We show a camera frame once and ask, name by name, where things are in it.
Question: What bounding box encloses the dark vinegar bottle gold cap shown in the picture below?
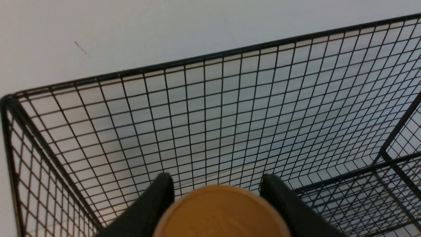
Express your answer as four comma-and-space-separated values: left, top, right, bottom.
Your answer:
153, 185, 291, 237

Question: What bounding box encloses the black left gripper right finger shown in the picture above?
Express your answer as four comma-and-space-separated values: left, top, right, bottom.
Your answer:
260, 174, 345, 237

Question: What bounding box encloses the black wire mesh shelf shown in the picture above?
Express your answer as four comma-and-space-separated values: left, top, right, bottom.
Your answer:
1, 13, 420, 237

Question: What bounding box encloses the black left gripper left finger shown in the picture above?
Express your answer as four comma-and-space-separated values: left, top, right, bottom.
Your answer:
96, 172, 175, 237

